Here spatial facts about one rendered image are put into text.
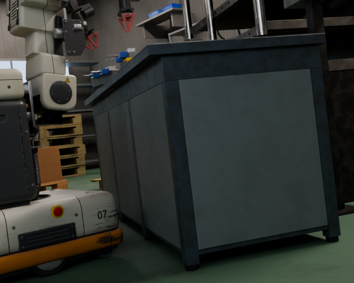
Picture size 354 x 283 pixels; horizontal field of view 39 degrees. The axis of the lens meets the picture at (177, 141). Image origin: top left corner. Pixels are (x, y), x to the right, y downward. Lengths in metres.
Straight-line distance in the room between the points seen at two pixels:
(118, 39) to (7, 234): 8.20
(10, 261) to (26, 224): 0.14
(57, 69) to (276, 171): 1.04
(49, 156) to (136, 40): 4.76
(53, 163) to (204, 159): 3.38
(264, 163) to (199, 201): 0.29
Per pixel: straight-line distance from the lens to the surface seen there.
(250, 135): 1.83
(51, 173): 5.00
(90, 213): 2.06
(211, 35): 3.44
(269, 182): 1.87
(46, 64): 2.24
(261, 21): 2.74
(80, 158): 8.33
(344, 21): 3.08
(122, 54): 2.40
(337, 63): 2.88
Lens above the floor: 0.48
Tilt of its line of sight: 1 degrees down
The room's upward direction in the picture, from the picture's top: 7 degrees counter-clockwise
